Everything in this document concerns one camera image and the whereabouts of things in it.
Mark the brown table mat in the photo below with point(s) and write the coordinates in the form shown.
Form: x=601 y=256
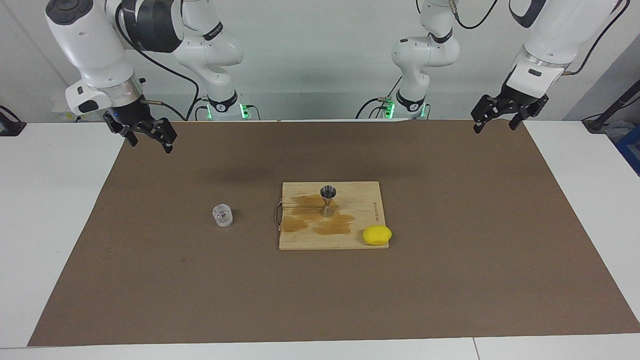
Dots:
x=150 y=275

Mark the black table clamp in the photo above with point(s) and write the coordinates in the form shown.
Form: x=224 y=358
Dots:
x=10 y=127

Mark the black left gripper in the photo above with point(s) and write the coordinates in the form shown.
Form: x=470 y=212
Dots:
x=520 y=99

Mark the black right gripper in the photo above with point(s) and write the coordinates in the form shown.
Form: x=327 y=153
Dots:
x=130 y=114

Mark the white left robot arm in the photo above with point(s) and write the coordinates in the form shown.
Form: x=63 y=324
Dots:
x=555 y=35

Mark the steel double jigger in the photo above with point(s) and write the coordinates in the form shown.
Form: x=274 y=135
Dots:
x=327 y=205

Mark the black stand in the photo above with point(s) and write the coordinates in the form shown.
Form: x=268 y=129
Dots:
x=607 y=112

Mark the yellow lemon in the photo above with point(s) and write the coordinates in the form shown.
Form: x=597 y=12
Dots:
x=377 y=235

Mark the wooden cutting board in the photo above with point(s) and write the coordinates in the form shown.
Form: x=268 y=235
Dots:
x=310 y=240

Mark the white wall socket box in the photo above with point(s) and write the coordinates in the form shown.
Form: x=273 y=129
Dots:
x=65 y=114

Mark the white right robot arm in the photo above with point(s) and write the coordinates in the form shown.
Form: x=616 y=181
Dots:
x=95 y=45

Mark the clear glass cup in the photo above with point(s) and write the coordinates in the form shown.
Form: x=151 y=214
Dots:
x=222 y=216

